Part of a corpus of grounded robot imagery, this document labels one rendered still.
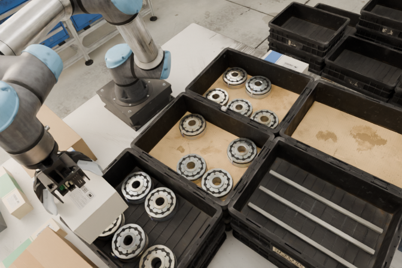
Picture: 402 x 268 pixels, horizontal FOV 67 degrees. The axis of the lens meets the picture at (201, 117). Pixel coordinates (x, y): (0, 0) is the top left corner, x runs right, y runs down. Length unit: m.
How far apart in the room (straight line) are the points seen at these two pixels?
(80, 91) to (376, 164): 2.34
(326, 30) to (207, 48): 0.85
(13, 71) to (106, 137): 0.87
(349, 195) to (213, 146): 0.46
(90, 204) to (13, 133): 0.27
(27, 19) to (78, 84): 2.14
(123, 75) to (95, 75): 1.66
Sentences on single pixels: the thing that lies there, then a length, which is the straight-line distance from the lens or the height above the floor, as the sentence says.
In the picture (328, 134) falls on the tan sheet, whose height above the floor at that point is 0.83.
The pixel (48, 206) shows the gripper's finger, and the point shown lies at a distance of 0.78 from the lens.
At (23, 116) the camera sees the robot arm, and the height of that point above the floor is 1.41.
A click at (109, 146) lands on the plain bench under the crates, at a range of 1.41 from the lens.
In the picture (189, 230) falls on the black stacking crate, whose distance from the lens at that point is 1.00.
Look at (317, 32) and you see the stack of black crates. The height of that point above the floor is 0.49.
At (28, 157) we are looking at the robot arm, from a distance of 0.62.
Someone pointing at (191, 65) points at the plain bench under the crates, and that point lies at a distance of 1.63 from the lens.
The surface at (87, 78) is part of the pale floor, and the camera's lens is 2.96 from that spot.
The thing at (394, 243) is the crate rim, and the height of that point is 0.93.
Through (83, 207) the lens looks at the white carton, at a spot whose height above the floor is 1.14.
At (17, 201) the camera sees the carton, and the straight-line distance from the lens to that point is 1.39.
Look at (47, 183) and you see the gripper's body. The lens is 0.69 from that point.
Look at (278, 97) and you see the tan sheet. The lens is 1.26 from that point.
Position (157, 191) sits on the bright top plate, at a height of 0.86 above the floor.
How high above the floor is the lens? 1.76
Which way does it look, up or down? 50 degrees down
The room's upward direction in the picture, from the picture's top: 12 degrees counter-clockwise
